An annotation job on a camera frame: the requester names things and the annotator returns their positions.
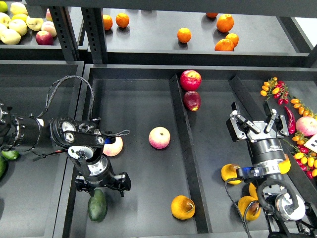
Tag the red chili pepper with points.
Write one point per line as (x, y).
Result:
(291, 121)

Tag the orange on shelf centre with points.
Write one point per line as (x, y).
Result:
(184, 35)

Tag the green avocado left edge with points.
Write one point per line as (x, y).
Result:
(3, 166)

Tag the dark red apple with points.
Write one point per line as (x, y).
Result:
(192, 100)

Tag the orange on shelf top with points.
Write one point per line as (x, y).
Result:
(211, 15)

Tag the yellow pear bottom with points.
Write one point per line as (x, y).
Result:
(249, 208)

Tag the black middle tray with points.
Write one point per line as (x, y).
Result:
(138, 98)

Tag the yellow pear middle hidden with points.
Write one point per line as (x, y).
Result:
(252, 191)

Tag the dark green avocado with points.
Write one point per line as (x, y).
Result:
(97, 206)

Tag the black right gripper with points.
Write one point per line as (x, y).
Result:
(262, 141)

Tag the orange on shelf right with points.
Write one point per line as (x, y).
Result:
(234, 38)

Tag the pink apple right edge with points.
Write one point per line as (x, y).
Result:
(307, 126)

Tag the black tray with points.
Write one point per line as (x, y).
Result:
(138, 98)
(34, 194)

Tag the black divider left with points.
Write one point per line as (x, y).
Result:
(194, 181)

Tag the bright red apple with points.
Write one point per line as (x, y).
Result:
(190, 80)

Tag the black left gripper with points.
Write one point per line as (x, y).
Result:
(101, 176)

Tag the pink apple left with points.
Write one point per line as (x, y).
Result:
(113, 149)

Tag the orange on shelf front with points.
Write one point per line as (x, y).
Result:
(224, 45)

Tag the white label card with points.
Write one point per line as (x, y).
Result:
(312, 143)

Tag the pink apple centre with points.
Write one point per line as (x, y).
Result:
(159, 137)

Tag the cherry tomato bunch upper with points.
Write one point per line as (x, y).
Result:
(277, 89)

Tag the red apple on shelf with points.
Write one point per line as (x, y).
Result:
(44, 38)

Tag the orange on shelf left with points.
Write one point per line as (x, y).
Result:
(108, 22)

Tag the cherry tomato bunch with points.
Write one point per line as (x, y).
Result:
(277, 89)
(305, 157)

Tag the black left tray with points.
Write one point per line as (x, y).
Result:
(34, 194)

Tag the large orange on shelf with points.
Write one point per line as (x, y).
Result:
(225, 23)

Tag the peach on shelf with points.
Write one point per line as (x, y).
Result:
(49, 27)

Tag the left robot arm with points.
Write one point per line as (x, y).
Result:
(82, 140)

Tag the yellow green apple shelf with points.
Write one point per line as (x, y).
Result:
(34, 24)

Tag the black shelf rack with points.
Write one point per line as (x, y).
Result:
(268, 32)

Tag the green avocado far left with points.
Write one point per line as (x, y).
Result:
(10, 155)

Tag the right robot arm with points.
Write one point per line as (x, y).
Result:
(294, 217)

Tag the pale pear front left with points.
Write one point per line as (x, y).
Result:
(10, 37)

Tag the pink apple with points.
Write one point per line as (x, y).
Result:
(113, 149)
(159, 137)

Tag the cherry tomato bunch lower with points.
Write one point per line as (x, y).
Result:
(305, 157)

